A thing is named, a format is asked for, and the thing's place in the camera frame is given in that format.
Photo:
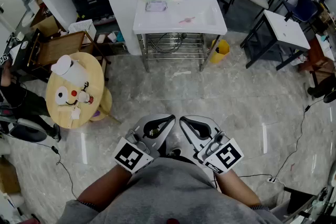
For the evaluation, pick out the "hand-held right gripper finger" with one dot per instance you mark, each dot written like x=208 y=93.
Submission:
x=193 y=140
x=207 y=122

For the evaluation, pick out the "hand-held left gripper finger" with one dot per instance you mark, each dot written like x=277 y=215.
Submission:
x=166 y=133
x=155 y=117

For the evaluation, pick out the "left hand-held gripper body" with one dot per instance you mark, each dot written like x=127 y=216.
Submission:
x=132 y=156

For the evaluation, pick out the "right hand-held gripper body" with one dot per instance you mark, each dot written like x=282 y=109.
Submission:
x=225 y=156

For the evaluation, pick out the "pink toothbrush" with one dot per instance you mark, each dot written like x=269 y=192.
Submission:
x=193 y=18

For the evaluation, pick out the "person's left forearm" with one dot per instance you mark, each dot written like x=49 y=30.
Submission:
x=105 y=186

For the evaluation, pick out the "person's right forearm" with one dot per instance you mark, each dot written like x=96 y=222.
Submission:
x=236 y=187

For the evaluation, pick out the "person's right shoe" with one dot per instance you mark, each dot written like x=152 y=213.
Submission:
x=175 y=152

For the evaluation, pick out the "round wooden stool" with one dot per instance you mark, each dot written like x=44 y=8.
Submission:
x=105 y=102

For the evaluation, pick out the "person's gray shirt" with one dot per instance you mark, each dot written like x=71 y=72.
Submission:
x=170 y=191

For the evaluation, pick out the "white power strip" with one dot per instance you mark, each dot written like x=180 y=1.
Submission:
x=273 y=179

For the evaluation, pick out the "yellow bucket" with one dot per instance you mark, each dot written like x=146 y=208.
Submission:
x=220 y=53

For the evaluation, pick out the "white tissue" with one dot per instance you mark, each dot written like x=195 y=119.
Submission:
x=75 y=113

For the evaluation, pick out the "round wooden table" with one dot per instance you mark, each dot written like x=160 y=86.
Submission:
x=89 y=73

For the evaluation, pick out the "teal packet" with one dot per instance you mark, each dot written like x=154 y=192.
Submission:
x=120 y=36

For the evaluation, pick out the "white plate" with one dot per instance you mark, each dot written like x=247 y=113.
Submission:
x=61 y=99

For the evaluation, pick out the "white jug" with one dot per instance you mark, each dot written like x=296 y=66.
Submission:
x=73 y=73

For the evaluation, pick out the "black metal sink stand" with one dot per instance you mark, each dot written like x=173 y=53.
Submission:
x=258 y=44

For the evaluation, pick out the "white sink with drainboard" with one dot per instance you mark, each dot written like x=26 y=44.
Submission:
x=168 y=21

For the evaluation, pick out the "metal sink drain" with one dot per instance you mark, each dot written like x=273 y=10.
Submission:
x=188 y=18

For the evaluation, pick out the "purple wet wipes pack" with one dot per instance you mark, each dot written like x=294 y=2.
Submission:
x=156 y=5

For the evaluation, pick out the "white perforated basket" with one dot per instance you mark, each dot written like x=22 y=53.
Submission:
x=82 y=27

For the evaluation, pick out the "brown wooden chair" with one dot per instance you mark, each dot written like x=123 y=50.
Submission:
x=60 y=47

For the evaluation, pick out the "small white sink basin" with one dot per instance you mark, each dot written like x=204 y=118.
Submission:
x=286 y=31

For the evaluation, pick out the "brown cardboard box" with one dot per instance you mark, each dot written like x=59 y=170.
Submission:
x=9 y=175

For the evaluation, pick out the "brown wooden cabinet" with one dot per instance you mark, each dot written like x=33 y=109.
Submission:
x=317 y=63

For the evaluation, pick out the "black faucet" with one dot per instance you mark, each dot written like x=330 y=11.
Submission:
x=288 y=16

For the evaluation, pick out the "blue chair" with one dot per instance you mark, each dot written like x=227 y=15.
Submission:
x=304 y=9

